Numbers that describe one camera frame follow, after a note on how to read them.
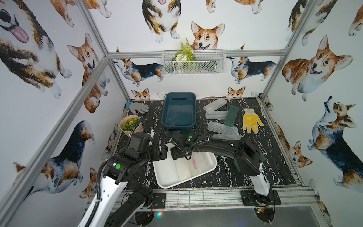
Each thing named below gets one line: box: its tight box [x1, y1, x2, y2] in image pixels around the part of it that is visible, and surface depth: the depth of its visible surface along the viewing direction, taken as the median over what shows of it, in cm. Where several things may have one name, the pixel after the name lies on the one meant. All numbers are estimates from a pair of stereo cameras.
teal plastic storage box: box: [161, 91, 197, 130], surface depth 120 cm
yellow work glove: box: [242, 108, 264, 134], surface depth 109 cm
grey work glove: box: [125, 100, 149, 115], surface depth 116 cm
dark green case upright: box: [224, 104, 240, 128], surface depth 108 cm
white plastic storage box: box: [152, 143, 217, 189], surface depth 83 cm
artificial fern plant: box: [174, 37, 196, 63], surface depth 85 cm
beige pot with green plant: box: [119, 114, 141, 136], surface depth 93 cm
